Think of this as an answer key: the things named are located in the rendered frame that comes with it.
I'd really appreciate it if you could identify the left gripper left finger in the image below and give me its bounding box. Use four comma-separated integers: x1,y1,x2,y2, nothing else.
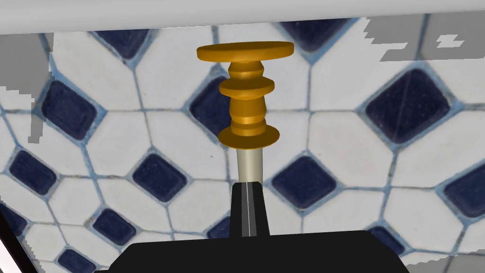
229,182,249,239

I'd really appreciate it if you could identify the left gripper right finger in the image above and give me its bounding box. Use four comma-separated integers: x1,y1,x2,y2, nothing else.
248,181,271,238

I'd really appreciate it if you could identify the golden candlestick with cream stem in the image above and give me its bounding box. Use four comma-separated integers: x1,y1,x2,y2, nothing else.
197,41,295,187

